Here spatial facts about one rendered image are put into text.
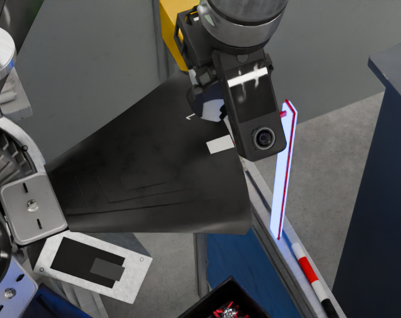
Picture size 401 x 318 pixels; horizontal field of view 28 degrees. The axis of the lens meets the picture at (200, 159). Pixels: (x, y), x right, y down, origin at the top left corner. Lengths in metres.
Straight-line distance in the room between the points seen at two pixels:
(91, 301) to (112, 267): 1.03
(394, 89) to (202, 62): 0.60
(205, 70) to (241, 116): 0.06
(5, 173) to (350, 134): 1.62
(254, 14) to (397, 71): 0.71
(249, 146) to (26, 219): 0.32
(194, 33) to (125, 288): 0.45
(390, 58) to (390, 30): 0.99
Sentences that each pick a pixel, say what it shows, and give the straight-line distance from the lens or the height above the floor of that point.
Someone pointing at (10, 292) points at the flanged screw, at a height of 1.12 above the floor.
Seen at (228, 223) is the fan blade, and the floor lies 1.15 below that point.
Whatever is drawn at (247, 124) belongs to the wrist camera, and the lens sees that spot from 0.76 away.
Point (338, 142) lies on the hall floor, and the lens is 2.49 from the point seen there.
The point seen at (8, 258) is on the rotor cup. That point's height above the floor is 1.21.
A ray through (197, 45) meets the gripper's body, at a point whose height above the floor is 1.42.
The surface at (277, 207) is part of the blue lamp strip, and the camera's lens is 1.22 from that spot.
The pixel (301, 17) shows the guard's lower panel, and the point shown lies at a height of 0.52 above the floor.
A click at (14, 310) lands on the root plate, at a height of 1.10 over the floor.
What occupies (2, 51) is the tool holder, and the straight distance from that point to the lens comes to 0.75.
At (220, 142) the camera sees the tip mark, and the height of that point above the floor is 1.19.
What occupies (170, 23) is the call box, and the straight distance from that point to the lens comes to 1.31.
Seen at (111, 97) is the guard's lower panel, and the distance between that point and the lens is 1.99.
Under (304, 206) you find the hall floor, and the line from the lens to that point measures 2.35.
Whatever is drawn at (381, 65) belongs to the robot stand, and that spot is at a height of 1.00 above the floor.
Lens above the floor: 1.99
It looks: 55 degrees down
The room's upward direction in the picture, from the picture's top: 2 degrees counter-clockwise
